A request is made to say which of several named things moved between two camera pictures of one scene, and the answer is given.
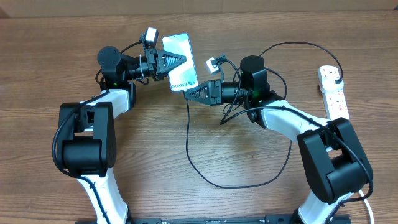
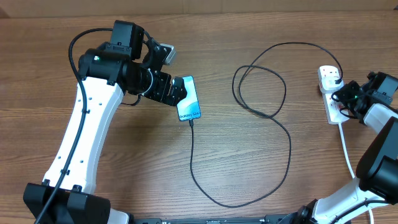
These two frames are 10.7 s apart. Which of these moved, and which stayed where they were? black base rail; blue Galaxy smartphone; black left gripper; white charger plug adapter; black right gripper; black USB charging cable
Moved: blue Galaxy smartphone; black USB charging cable; black right gripper; black left gripper
Stayed: white charger plug adapter; black base rail
